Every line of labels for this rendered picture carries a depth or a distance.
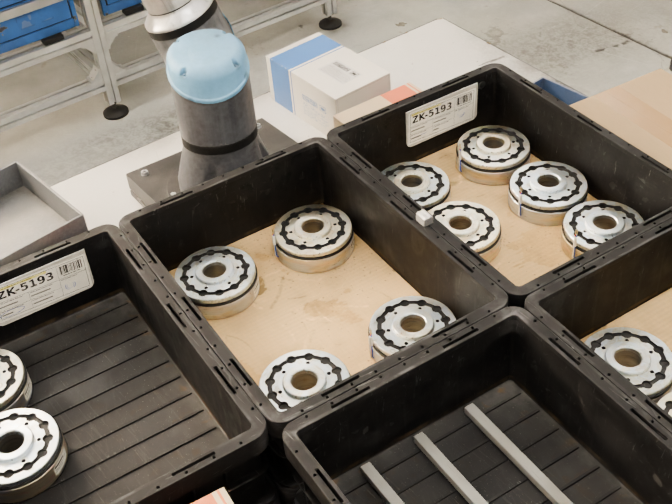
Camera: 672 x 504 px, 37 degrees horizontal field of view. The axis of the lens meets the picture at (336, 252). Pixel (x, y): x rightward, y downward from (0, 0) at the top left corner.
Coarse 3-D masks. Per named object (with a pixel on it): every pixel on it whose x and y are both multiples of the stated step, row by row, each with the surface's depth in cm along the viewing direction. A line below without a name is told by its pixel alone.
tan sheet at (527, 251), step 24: (456, 144) 146; (456, 168) 142; (456, 192) 138; (480, 192) 138; (504, 192) 137; (504, 216) 133; (504, 240) 130; (528, 240) 129; (552, 240) 129; (504, 264) 126; (528, 264) 126; (552, 264) 126
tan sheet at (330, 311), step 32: (256, 256) 131; (352, 256) 129; (288, 288) 126; (320, 288) 125; (352, 288) 125; (384, 288) 124; (224, 320) 122; (256, 320) 122; (288, 320) 121; (320, 320) 121; (352, 320) 121; (256, 352) 118; (288, 352) 117; (352, 352) 117
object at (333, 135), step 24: (480, 72) 142; (504, 72) 142; (432, 96) 139; (552, 96) 136; (360, 120) 135; (576, 120) 132; (336, 144) 131; (624, 144) 127; (648, 168) 124; (432, 216) 119; (456, 240) 115; (624, 240) 113; (480, 264) 112; (576, 264) 111; (504, 288) 109; (528, 288) 108
